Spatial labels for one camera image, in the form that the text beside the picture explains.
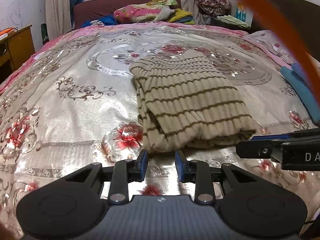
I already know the wooden side cabinet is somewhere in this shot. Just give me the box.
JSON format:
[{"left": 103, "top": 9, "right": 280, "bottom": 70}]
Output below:
[{"left": 1, "top": 25, "right": 35, "bottom": 72}]

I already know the light green folded fabric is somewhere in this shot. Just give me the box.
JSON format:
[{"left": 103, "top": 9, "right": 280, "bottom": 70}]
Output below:
[{"left": 216, "top": 15, "right": 249, "bottom": 28}]

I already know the dark wooden board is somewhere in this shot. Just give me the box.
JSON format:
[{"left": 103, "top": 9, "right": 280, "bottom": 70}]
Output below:
[{"left": 268, "top": 0, "right": 320, "bottom": 60}]

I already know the teal blue cloth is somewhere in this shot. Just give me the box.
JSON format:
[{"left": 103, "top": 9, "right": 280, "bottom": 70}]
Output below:
[{"left": 280, "top": 63, "right": 320, "bottom": 126}]

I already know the beige striped knit sweater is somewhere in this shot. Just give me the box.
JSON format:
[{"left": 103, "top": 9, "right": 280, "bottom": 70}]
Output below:
[{"left": 129, "top": 50, "right": 257, "bottom": 153}]

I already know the pink polka dot pillow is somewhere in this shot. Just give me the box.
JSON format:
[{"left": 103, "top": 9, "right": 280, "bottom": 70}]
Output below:
[{"left": 245, "top": 30, "right": 297, "bottom": 65}]

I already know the pink floral folded quilt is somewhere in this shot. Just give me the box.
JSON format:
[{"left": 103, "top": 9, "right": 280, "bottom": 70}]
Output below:
[{"left": 113, "top": 0, "right": 178, "bottom": 24}]

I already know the yellow folded cloth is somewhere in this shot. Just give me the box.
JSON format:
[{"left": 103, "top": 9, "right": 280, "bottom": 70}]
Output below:
[{"left": 167, "top": 8, "right": 195, "bottom": 24}]

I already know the blue garment on bed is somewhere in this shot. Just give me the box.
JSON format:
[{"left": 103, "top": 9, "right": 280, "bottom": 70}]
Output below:
[{"left": 81, "top": 15, "right": 117, "bottom": 28}]

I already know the cartoon picture box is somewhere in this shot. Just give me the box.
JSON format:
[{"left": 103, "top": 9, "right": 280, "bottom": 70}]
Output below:
[{"left": 235, "top": 2, "right": 253, "bottom": 25}]

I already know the orange strap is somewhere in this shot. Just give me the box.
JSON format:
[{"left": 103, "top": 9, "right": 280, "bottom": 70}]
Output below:
[{"left": 218, "top": 0, "right": 320, "bottom": 98}]

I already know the dark floral bundle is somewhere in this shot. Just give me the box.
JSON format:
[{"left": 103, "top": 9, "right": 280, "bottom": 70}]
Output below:
[{"left": 195, "top": 0, "right": 231, "bottom": 16}]

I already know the white stuffed toy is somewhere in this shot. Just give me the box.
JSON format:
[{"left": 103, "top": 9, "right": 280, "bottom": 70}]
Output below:
[{"left": 153, "top": 6, "right": 175, "bottom": 22}]

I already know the green bottle by wall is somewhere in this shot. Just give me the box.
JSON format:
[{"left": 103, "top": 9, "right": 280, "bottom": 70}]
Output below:
[{"left": 41, "top": 23, "right": 49, "bottom": 45}]

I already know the dark red headboard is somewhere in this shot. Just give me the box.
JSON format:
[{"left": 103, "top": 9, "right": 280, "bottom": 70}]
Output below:
[{"left": 73, "top": 0, "right": 182, "bottom": 29}]

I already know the beige left curtain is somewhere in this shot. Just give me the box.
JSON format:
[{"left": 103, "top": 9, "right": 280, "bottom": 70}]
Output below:
[{"left": 45, "top": 0, "right": 72, "bottom": 41}]

